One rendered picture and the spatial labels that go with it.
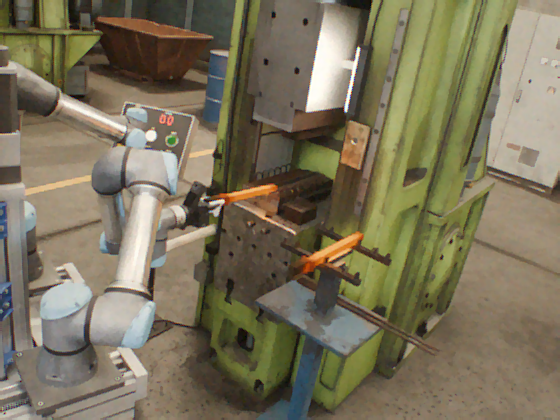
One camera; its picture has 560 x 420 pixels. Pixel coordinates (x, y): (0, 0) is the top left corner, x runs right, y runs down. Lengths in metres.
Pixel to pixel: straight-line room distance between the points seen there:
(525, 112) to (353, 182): 5.18
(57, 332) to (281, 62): 1.25
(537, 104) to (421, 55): 5.21
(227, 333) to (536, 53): 5.50
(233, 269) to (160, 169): 0.98
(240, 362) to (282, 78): 1.31
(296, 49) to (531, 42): 5.33
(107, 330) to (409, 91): 1.28
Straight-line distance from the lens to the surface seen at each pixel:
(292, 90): 1.99
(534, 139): 7.09
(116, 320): 1.27
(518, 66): 7.08
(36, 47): 6.62
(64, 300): 1.29
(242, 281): 2.28
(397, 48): 1.93
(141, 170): 1.41
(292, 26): 1.99
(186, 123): 2.31
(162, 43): 8.22
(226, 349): 2.57
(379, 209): 2.03
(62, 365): 1.37
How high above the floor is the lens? 1.78
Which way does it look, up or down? 23 degrees down
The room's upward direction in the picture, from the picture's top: 11 degrees clockwise
